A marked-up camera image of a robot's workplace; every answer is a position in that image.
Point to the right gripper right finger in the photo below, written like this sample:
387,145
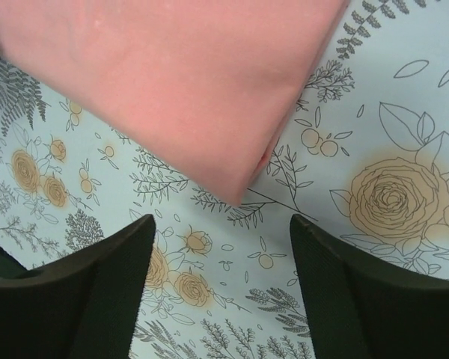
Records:
359,306

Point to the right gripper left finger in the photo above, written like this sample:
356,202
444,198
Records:
84,305

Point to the salmon pink t shirt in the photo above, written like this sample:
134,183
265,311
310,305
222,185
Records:
206,86

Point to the floral table mat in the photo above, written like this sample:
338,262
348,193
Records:
364,155

